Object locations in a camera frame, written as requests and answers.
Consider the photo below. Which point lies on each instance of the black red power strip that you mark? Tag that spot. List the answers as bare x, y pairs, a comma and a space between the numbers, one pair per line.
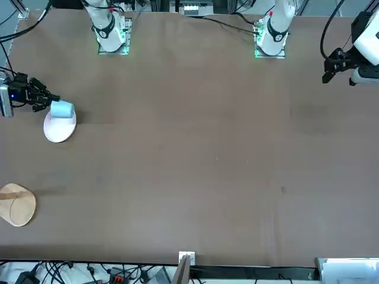
116, 278

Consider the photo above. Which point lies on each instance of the blue plastic cup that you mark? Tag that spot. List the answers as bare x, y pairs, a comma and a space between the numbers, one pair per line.
63, 109

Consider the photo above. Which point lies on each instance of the aluminium frame rail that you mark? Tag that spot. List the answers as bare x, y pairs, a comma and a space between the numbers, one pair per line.
22, 12

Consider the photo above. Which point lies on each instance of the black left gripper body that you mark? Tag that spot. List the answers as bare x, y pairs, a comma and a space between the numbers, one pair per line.
350, 60

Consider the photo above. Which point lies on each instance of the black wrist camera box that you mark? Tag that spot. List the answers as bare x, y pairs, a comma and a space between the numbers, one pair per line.
20, 78

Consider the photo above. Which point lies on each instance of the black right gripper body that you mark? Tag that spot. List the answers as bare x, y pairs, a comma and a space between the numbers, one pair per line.
20, 94

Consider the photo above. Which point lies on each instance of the white terminal box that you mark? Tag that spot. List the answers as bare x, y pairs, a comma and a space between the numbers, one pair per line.
191, 9

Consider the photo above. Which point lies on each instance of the pink plate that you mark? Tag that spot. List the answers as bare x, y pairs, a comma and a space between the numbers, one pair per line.
59, 131

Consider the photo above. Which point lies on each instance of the wooden cup rack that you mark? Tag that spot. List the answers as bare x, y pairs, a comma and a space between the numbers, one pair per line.
20, 207

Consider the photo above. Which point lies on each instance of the ribbed black power brick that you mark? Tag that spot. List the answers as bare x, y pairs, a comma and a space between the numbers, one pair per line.
161, 277

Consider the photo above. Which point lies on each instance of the grey metal tray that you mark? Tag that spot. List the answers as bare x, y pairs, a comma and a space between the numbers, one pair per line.
349, 272

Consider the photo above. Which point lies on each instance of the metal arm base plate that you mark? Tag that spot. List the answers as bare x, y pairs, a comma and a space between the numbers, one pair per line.
114, 53
271, 56

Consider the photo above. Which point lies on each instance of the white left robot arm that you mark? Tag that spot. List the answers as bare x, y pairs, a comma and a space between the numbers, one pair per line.
276, 32

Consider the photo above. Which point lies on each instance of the long black power adapter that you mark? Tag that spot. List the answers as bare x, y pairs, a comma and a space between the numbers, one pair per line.
26, 278

